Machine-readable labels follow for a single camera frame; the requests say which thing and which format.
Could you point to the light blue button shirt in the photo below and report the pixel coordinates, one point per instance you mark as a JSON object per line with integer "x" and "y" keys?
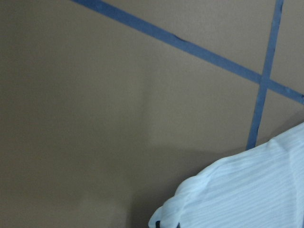
{"x": 259, "y": 188}

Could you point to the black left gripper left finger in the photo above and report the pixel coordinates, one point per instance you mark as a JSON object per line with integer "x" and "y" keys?
{"x": 157, "y": 224}

